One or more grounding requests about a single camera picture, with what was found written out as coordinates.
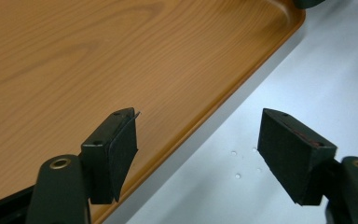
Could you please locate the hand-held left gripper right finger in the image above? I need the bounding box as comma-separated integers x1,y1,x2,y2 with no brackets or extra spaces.
256,107,338,206

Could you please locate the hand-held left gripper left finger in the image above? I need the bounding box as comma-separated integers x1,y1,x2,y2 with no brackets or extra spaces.
80,106,141,205

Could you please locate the dark round object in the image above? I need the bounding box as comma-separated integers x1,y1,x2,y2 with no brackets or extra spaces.
293,0,326,9

